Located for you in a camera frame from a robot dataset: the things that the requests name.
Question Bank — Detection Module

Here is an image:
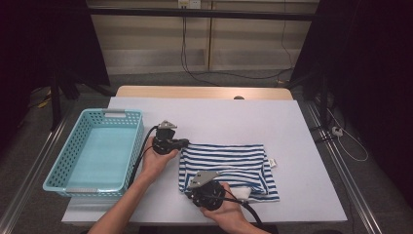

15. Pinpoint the black horizontal bar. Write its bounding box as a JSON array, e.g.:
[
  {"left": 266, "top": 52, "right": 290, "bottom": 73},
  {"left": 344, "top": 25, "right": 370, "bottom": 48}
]
[{"left": 87, "top": 7, "right": 320, "bottom": 22}]

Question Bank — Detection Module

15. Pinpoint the white floor cable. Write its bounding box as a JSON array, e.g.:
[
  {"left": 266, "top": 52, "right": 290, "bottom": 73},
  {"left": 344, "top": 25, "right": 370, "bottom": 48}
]
[{"left": 325, "top": 106, "right": 370, "bottom": 163}]

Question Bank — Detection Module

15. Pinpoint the person's left hand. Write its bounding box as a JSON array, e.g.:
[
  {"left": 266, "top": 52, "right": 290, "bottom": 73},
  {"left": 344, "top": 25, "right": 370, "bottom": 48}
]
[{"left": 139, "top": 136, "right": 180, "bottom": 183}]

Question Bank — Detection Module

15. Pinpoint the black metal stand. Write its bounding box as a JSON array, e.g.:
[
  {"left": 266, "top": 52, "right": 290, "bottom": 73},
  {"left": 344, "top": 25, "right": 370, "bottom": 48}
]
[{"left": 48, "top": 69, "right": 115, "bottom": 131}]

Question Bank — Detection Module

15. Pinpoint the teal perforated plastic basket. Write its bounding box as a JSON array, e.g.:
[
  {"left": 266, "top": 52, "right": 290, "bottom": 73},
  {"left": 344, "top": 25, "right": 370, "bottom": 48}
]
[{"left": 42, "top": 108, "right": 145, "bottom": 199}]

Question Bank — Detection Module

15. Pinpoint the white wall socket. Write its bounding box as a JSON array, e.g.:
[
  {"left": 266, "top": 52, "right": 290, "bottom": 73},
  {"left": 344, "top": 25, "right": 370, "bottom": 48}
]
[{"left": 177, "top": 0, "right": 203, "bottom": 10}]

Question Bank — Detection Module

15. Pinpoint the thick black wall cable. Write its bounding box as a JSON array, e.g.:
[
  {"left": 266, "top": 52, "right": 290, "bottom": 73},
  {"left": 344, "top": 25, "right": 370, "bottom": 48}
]
[{"left": 179, "top": 16, "right": 295, "bottom": 88}]

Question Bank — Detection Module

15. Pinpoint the black curtain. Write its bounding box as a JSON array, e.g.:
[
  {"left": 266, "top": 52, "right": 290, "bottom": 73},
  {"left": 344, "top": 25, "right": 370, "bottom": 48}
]
[
  {"left": 290, "top": 0, "right": 413, "bottom": 209},
  {"left": 0, "top": 0, "right": 111, "bottom": 157}
]

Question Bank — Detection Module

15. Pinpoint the wooden vertical post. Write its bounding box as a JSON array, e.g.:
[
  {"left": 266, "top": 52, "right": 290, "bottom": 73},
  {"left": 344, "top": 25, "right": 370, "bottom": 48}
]
[{"left": 206, "top": 1, "right": 213, "bottom": 71}]

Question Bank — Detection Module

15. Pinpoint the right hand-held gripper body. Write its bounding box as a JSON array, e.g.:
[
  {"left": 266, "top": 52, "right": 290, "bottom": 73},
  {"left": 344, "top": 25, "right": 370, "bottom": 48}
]
[{"left": 185, "top": 171, "right": 227, "bottom": 212}]

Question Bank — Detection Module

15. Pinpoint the right hand-held gripper black cable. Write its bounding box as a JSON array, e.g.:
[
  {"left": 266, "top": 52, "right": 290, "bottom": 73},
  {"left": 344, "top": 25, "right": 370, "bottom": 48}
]
[{"left": 207, "top": 191, "right": 264, "bottom": 227}]

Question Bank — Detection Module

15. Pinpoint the blue white striped baby romper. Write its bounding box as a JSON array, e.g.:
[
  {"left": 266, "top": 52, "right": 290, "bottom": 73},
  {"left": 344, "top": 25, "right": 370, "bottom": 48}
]
[{"left": 177, "top": 142, "right": 281, "bottom": 203}]

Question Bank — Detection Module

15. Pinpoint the yellow strip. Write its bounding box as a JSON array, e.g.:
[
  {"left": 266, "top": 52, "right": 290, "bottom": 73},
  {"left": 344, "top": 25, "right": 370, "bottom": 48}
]
[{"left": 37, "top": 94, "right": 53, "bottom": 109}]

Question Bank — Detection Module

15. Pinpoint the person's right hand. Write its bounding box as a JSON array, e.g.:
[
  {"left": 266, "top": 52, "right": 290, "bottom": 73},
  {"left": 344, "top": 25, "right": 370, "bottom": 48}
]
[{"left": 199, "top": 181, "right": 251, "bottom": 234}]

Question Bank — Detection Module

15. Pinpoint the thin black wall cable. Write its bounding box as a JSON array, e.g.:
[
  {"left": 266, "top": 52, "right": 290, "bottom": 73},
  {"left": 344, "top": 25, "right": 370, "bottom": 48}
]
[{"left": 280, "top": 0, "right": 295, "bottom": 71}]

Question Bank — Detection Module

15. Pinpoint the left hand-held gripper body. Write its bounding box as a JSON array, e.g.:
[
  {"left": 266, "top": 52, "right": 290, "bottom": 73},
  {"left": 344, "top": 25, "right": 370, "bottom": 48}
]
[{"left": 152, "top": 120, "right": 178, "bottom": 156}]

